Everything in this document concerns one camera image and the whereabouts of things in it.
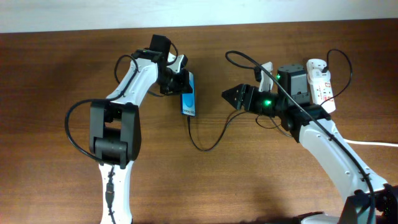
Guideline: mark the blue Galaxy smartphone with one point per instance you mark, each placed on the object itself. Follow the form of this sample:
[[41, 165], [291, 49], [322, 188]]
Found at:
[[188, 99]]

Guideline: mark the white USB charger adapter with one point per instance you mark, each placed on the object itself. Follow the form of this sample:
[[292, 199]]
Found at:
[[315, 73]]

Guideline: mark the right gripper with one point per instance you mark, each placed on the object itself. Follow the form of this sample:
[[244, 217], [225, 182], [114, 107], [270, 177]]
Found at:
[[245, 90]]

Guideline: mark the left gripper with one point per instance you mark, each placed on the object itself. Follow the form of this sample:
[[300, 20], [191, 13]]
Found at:
[[183, 85]]

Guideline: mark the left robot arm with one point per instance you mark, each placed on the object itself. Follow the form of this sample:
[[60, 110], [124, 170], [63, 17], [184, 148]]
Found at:
[[115, 129]]

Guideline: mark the white power strip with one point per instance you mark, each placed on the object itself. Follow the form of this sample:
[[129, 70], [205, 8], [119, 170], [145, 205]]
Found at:
[[322, 95]]

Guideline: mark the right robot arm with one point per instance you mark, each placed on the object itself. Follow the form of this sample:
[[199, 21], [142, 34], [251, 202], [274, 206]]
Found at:
[[368, 197]]

